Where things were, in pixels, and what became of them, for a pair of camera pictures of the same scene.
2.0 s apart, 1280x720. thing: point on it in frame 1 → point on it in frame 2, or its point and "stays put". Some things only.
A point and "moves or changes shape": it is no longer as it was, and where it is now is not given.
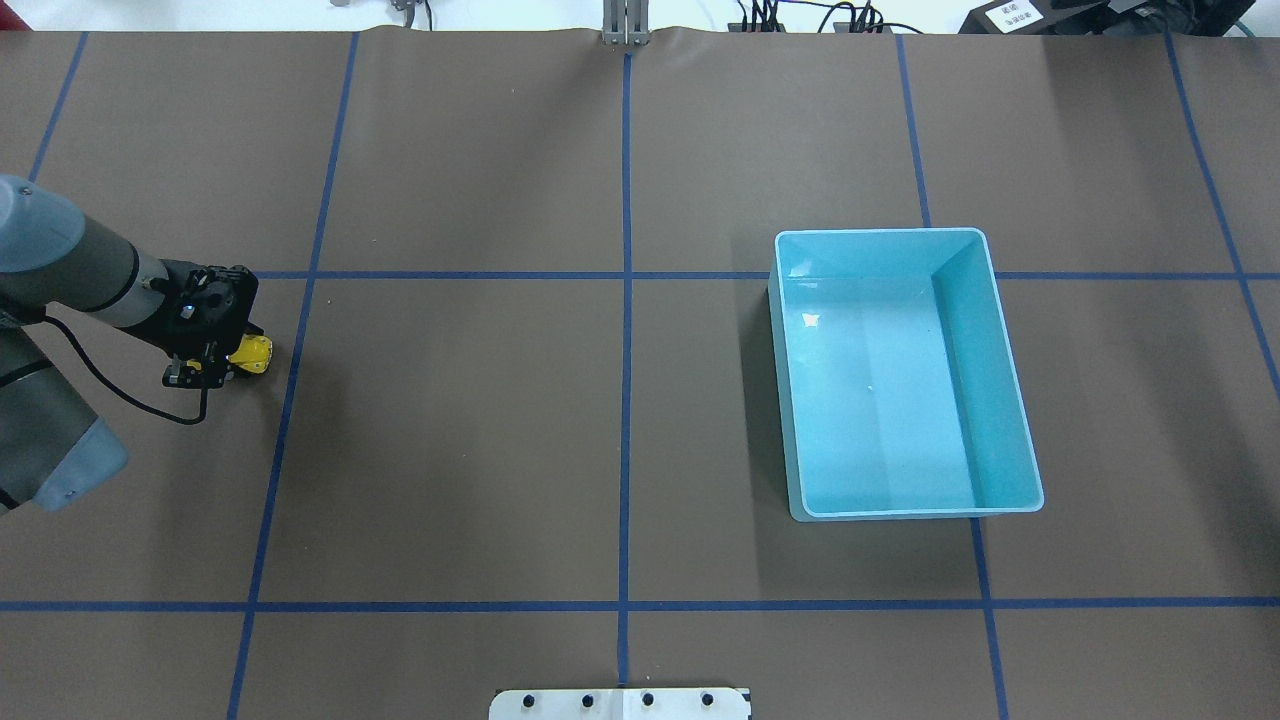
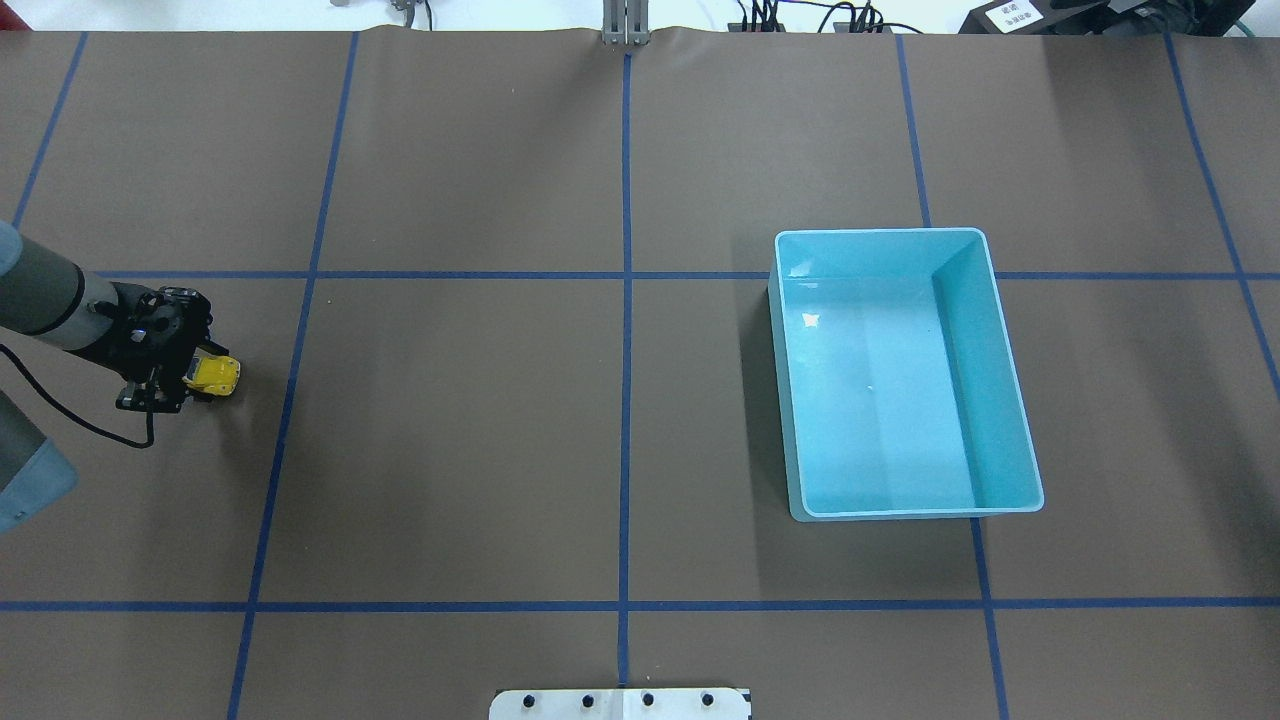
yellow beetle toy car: [254, 353] moves or changes shape
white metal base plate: [621, 704] stays put
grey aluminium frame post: [625, 22] stays put
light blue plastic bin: [898, 389] stays put
